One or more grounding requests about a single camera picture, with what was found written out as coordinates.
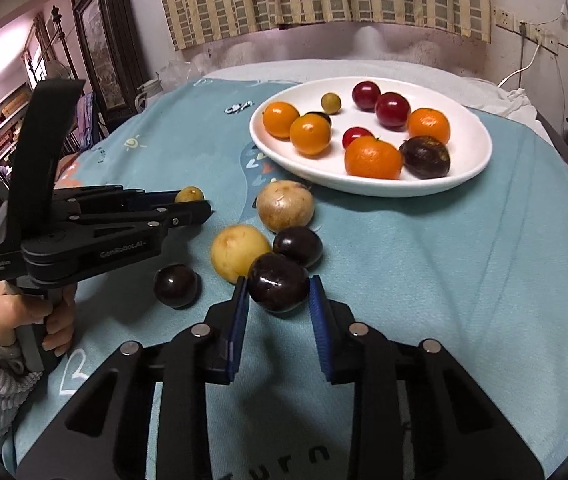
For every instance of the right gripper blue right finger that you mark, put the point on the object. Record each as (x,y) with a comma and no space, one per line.
(331,320)

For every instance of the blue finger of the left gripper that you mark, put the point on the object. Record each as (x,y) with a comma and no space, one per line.
(159,195)
(175,215)

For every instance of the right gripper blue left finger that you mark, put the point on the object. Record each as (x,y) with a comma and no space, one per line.
(227,321)

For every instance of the dark plum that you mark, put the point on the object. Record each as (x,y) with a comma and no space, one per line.
(299,244)
(321,115)
(177,286)
(277,284)

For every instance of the yellow round fruit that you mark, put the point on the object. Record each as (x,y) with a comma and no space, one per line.
(235,248)

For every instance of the glossy orange round fruit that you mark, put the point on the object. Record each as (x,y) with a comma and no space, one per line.
(278,117)

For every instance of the orange tangerine with stem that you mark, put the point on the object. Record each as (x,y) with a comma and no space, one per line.
(368,157)

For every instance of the red plum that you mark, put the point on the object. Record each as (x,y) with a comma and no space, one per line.
(353,134)
(365,95)
(392,110)

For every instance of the person's left hand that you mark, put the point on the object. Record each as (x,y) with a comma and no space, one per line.
(19,310)

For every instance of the white kettle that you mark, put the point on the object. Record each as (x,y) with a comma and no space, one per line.
(149,93)

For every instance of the tan round passion fruit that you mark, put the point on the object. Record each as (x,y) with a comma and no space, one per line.
(285,203)

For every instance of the dark framed picture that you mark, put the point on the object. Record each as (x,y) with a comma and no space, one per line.
(112,55)

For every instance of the dark plum on plate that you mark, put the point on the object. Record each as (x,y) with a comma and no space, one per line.
(321,115)

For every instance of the dark brown passion fruit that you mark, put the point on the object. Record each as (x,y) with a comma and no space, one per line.
(425,157)

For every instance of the teal printed tablecloth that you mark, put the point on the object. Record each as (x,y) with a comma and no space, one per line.
(482,268)

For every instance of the red plum front on plate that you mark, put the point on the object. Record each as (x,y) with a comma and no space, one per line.
(392,110)

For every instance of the orange tangerine on plate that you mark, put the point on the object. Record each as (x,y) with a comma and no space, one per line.
(429,122)

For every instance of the white oval plate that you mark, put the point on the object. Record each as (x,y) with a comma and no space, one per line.
(470,146)

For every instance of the white wall socket strip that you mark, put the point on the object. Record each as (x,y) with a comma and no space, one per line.
(537,33)

